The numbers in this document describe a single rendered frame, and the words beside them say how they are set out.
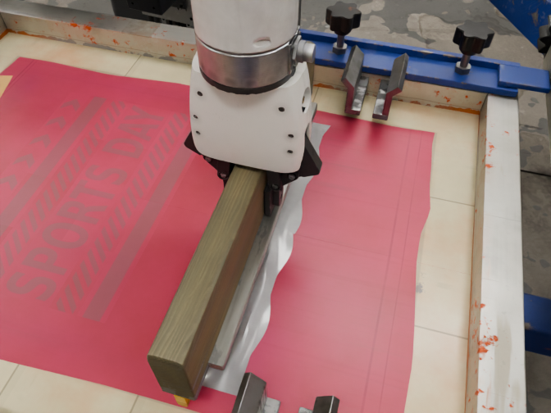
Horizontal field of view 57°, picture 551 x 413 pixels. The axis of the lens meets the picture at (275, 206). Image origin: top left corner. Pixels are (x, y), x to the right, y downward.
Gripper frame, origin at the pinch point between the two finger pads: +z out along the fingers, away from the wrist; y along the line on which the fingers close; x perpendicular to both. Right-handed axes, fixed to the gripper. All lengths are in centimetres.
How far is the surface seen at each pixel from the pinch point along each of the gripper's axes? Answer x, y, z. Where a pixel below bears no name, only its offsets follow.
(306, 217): -2.2, -5.2, 5.6
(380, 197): -7.4, -12.7, 5.6
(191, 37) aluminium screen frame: -26.6, 17.8, 2.5
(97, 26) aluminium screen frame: -25.3, 32.0, 2.5
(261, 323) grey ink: 11.3, -4.2, 5.5
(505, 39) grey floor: -208, -59, 102
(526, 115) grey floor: -152, -68, 102
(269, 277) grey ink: 6.4, -3.5, 5.3
